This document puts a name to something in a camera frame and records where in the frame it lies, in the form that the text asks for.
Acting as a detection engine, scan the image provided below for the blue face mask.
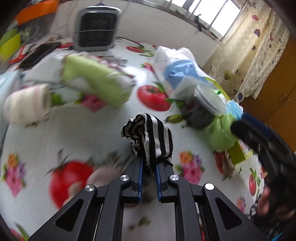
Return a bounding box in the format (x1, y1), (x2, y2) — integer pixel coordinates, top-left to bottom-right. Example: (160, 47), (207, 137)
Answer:
(225, 100), (244, 120)

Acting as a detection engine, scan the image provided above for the small black white striped sock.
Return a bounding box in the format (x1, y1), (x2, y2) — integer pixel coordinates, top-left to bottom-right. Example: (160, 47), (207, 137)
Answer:
(121, 113), (173, 167)

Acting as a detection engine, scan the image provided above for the cream towel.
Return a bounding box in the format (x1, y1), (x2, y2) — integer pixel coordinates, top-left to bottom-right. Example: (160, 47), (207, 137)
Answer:
(4, 84), (52, 126)

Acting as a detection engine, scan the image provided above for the green white cloth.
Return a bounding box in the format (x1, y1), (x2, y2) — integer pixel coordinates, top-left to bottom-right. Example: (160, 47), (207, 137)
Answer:
(60, 54), (135, 108)

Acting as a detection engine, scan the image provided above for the person's right hand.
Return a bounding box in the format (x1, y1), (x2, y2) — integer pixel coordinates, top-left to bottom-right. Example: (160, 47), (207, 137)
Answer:
(256, 185), (295, 221)

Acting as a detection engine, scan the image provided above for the lime green cardboard box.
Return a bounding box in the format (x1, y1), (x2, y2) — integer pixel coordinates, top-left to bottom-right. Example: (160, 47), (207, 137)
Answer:
(206, 77), (252, 165)

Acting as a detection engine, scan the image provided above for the brown wooden cabinet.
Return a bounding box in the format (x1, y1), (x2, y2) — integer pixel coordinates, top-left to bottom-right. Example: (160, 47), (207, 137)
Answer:
(241, 37), (295, 151)

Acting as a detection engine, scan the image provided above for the green plastic jar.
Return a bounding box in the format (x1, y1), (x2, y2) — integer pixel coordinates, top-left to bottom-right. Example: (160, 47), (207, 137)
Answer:
(206, 113), (238, 152)

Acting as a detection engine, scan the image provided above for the dark jar clear lid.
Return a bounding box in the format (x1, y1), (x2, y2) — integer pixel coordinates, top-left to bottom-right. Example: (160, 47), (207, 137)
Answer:
(181, 84), (226, 130)

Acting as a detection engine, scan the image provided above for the heart pattern curtain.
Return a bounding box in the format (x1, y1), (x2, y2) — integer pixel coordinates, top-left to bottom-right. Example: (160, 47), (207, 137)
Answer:
(203, 1), (290, 102)

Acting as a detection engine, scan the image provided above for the blue tissue pack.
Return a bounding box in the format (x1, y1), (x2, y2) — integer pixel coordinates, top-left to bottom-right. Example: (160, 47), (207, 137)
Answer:
(151, 46), (214, 98)

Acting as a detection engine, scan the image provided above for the black tablet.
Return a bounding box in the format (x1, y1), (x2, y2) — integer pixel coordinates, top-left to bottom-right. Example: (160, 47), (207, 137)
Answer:
(18, 42), (61, 69)

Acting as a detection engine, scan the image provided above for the grey space heater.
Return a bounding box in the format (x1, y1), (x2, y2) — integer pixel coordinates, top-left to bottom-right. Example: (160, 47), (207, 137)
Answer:
(73, 6), (122, 52)

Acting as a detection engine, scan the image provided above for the orange lidded storage box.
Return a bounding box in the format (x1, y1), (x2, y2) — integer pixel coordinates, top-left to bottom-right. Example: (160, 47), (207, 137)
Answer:
(14, 1), (59, 25)

